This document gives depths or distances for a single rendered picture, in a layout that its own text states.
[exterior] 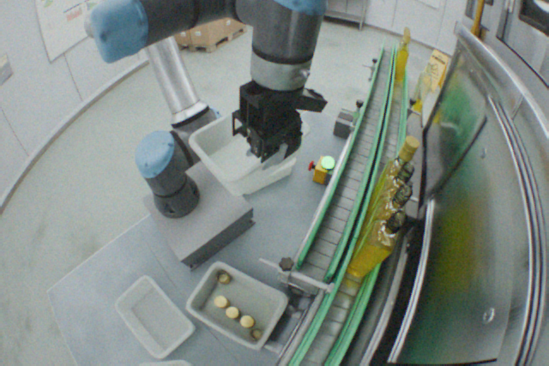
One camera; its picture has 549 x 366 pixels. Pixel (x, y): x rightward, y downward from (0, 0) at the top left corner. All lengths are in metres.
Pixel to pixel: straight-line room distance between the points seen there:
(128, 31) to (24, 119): 3.41
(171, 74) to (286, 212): 0.55
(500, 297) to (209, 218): 0.69
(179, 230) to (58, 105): 3.19
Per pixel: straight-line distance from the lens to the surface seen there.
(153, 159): 0.58
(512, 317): 0.28
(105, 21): 0.24
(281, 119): 0.35
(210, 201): 0.73
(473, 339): 0.33
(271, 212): 0.81
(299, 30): 0.25
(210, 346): 0.73
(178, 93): 0.61
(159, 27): 0.25
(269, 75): 0.27
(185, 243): 0.69
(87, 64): 3.76
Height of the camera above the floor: 1.46
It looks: 48 degrees down
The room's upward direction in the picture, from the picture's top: straight up
